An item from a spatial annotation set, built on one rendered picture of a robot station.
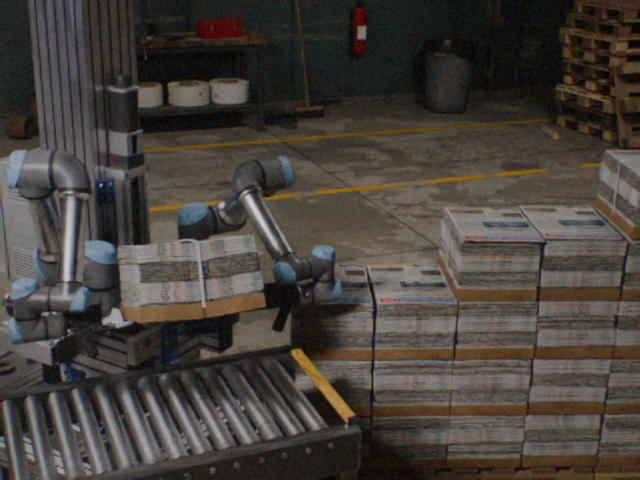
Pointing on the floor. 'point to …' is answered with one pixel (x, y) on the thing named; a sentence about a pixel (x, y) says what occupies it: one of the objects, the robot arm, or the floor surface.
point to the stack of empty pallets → (596, 63)
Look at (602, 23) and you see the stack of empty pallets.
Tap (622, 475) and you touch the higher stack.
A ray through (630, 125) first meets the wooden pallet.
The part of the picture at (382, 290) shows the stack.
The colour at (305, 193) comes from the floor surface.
